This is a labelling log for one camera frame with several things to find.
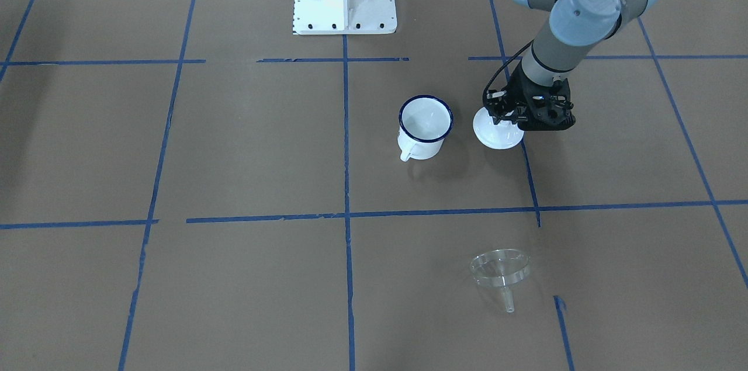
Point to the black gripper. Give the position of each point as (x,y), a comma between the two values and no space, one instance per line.
(516,94)

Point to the clear plastic funnel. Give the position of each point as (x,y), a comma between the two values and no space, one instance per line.
(501,269)

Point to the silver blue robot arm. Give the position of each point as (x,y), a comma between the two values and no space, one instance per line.
(572,30)

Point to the white enamel mug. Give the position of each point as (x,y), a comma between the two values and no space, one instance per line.
(425,122)

